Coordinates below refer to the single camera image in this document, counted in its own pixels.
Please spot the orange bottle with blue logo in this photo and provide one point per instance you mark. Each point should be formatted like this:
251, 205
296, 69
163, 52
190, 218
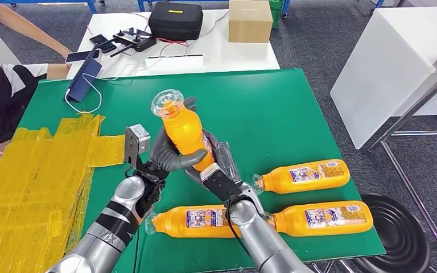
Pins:
184, 132

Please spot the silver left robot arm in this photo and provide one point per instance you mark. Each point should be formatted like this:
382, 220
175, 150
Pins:
128, 192

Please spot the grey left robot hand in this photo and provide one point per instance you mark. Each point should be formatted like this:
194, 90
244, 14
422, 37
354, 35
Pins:
162, 154

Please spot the large white table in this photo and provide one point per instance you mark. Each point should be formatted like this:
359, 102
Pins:
384, 68

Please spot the black remote controller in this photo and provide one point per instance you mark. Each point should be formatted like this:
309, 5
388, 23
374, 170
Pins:
139, 42

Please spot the black carrying case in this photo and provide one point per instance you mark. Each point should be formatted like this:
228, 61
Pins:
175, 22

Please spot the black round stool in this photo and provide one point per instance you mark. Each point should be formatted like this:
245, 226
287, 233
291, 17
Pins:
392, 233

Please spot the person's left forearm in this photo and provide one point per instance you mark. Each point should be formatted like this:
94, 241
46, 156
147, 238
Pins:
22, 27

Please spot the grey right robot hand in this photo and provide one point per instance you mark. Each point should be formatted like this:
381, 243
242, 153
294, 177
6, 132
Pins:
228, 158

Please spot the white power strip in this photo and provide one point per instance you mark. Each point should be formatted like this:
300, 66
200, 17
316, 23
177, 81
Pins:
173, 62

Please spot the person's left hand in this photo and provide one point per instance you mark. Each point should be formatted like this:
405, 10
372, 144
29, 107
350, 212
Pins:
64, 55

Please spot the smartphone with pale screen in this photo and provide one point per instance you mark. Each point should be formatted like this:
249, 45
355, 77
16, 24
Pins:
79, 56

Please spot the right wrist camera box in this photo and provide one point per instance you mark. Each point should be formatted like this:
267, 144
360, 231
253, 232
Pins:
218, 184

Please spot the yellow tape sheet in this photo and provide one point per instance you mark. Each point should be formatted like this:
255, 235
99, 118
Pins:
33, 188

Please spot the blue tablet cover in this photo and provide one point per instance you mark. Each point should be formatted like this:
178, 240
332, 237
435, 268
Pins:
84, 79

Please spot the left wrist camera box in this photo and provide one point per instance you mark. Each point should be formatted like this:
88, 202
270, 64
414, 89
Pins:
137, 141

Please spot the blue metal rack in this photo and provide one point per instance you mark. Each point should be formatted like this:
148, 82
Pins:
140, 4

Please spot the cardboard box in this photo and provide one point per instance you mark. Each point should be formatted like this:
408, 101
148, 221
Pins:
250, 22

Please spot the green table board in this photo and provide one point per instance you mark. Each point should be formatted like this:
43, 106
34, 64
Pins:
260, 113

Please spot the black smartphone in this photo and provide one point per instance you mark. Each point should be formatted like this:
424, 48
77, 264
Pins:
107, 47
98, 39

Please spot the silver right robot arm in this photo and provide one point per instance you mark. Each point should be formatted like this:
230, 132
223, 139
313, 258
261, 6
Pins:
256, 233

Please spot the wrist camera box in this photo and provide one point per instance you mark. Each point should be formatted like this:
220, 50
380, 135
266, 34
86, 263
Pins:
218, 184
137, 141

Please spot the orange bottle with label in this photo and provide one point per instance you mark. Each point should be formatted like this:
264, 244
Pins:
173, 222
328, 218
316, 177

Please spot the green plastic crate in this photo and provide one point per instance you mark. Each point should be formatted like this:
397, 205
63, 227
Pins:
275, 13

